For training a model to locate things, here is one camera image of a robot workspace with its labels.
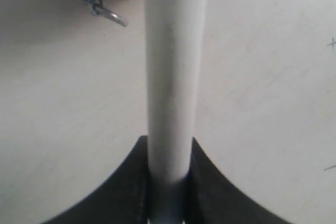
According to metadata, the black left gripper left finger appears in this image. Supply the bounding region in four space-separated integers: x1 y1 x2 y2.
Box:
47 136 149 223

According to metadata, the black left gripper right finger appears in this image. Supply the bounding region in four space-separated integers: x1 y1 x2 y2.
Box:
186 139 288 224

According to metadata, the white drumstick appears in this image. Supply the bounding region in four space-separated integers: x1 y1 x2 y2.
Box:
145 0 207 183

